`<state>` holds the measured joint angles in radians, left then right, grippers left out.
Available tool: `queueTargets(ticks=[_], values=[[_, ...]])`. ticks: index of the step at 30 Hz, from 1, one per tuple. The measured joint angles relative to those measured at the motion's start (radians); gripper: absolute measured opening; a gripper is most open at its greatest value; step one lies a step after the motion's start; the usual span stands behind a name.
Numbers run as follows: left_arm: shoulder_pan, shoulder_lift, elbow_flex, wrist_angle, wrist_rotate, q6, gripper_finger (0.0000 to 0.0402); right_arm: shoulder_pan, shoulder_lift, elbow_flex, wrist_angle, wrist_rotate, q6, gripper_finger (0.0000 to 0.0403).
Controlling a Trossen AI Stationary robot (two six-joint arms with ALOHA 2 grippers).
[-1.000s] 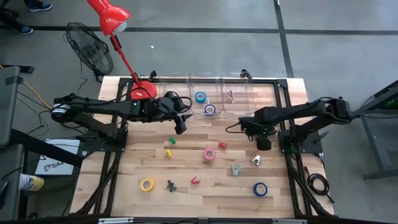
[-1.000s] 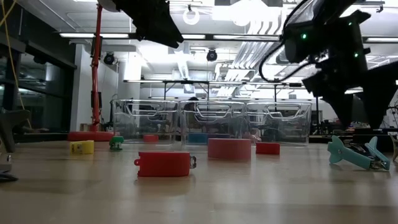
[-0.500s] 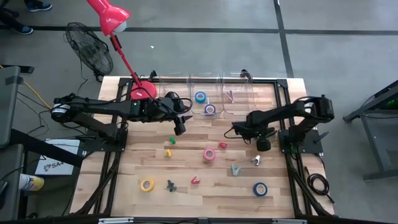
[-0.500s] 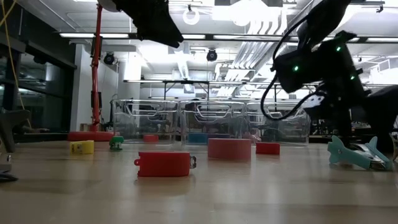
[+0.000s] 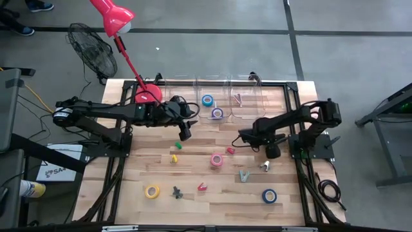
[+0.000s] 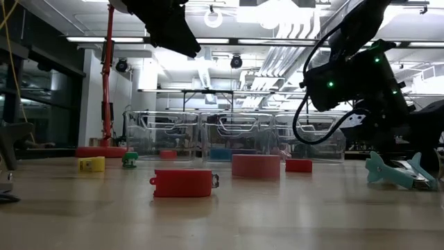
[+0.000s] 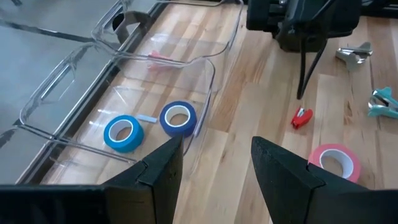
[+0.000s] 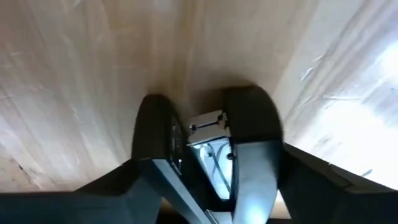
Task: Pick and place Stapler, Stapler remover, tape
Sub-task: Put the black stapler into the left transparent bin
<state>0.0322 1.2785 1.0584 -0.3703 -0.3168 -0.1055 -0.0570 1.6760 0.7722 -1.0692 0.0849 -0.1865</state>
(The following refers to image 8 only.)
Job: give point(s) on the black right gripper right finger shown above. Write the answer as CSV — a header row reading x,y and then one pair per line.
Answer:
x,y
335,199

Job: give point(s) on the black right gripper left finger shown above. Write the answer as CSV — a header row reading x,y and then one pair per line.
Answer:
x,y
93,205

